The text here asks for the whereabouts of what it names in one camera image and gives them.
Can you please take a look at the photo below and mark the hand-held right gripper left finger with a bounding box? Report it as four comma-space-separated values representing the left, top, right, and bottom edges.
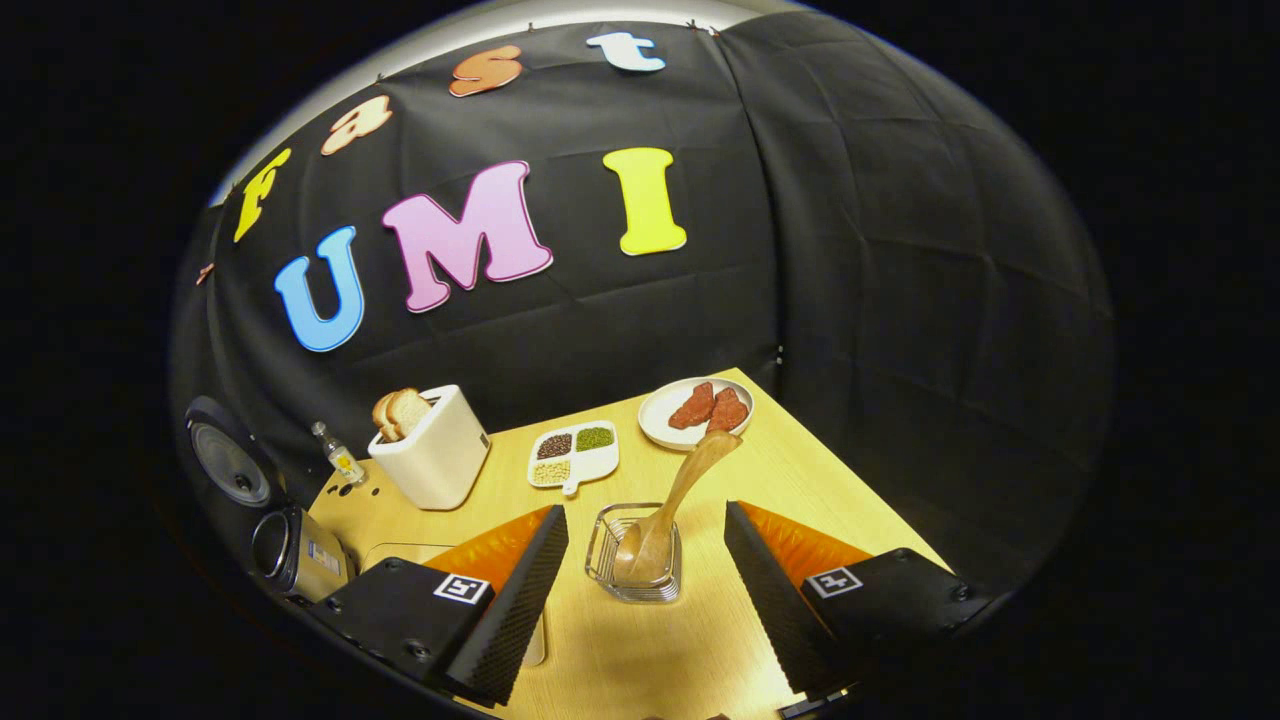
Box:
315, 503, 571, 706

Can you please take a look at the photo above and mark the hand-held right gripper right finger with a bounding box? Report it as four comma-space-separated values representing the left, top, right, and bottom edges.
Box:
724, 500, 991, 701

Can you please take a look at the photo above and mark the wooden spoon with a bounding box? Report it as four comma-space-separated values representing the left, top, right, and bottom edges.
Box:
612, 430, 744, 587

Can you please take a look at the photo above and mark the dark grey rice cooker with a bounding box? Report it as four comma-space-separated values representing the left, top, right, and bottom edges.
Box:
183, 395, 357, 606

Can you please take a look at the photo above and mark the cream rice box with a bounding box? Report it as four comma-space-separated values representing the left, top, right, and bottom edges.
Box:
360, 542, 547, 669

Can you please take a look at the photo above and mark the white divided grain dish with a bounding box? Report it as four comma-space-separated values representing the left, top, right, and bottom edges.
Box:
527, 421, 620, 497

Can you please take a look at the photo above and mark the white toaster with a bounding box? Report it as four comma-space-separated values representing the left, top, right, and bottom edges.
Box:
368, 385, 492, 511

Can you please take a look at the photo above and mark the red meat slice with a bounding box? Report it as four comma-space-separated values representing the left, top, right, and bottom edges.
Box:
668, 381, 717, 431
706, 388, 750, 434

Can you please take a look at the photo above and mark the round white plate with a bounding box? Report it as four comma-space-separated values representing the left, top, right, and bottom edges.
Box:
638, 377, 755, 452

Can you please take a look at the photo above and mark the small glass bottle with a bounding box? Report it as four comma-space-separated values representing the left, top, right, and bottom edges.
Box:
310, 421, 368, 488

